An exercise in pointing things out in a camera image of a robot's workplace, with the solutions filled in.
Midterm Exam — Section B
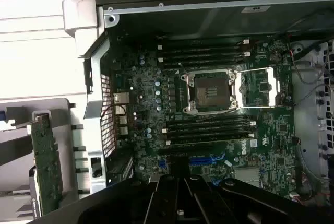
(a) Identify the grey parts rack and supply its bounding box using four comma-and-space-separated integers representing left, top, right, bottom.
0, 98, 89, 224

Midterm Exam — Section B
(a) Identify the blue expansion slot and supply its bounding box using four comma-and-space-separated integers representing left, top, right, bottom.
188, 153, 227, 167

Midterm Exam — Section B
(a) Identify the RAM slot with white latches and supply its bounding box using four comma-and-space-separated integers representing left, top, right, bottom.
162, 121, 257, 135
157, 51, 252, 63
157, 38, 251, 51
165, 132, 255, 146

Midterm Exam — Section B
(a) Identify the thin grey wire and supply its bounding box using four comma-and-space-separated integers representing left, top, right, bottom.
291, 56, 326, 85

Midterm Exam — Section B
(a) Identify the CPU socket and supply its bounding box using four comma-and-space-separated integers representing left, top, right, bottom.
180, 69, 238, 115

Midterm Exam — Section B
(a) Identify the green motherboard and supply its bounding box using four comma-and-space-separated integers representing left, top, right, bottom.
106, 29, 298, 201

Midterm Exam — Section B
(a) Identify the red black twisted wire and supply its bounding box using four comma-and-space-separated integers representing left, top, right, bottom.
100, 103, 135, 120

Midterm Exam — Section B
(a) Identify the black case lock knob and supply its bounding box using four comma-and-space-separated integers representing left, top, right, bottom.
90, 157, 103, 178

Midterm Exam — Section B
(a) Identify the silver socket cover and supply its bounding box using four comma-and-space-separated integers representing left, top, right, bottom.
231, 66, 293, 110

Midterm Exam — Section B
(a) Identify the black expansion slot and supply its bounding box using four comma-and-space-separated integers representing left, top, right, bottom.
157, 146, 227, 157

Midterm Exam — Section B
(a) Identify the silver chipset heatsink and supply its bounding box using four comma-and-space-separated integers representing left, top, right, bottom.
234, 168, 261, 187

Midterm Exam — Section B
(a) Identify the open black PC case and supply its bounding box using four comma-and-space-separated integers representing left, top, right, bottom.
62, 0, 334, 222

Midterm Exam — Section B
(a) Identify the black cable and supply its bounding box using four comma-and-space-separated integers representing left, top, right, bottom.
294, 38, 331, 60

